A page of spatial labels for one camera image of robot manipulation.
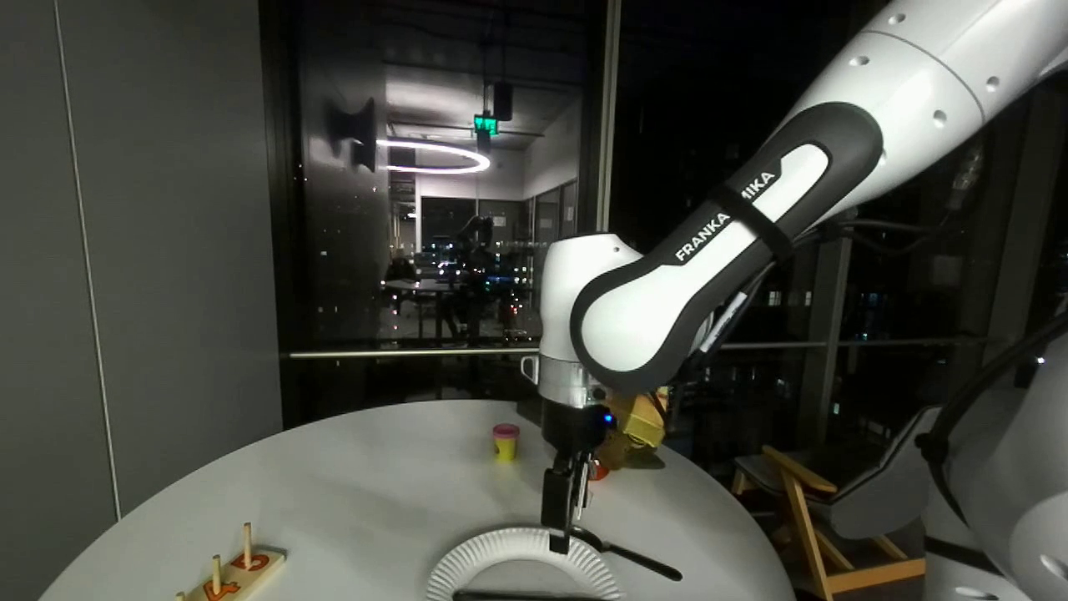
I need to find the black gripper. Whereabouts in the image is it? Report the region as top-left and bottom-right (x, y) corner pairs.
(539, 412), (611, 558)

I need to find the black plastic spoon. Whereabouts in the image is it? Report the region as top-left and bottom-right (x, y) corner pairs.
(571, 529), (685, 583)

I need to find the white paper plate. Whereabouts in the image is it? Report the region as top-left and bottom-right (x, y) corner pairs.
(422, 523), (624, 601)

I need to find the wooden peg board toy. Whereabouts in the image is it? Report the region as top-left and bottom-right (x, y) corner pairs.
(175, 517), (289, 601)

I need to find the yellow cup with red top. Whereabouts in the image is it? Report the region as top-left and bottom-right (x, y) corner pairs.
(490, 421), (524, 465)

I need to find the wooden chair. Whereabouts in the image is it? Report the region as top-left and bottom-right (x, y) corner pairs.
(730, 444), (926, 601)

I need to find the grey chair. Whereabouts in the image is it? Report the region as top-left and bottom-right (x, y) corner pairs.
(826, 405), (949, 546)

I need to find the ring ceiling light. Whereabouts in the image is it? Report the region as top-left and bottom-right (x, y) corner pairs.
(373, 133), (495, 180)

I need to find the grey window post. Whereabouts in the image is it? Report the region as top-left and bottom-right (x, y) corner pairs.
(590, 0), (624, 239)

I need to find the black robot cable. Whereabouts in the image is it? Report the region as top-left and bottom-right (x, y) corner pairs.
(916, 310), (1068, 495)

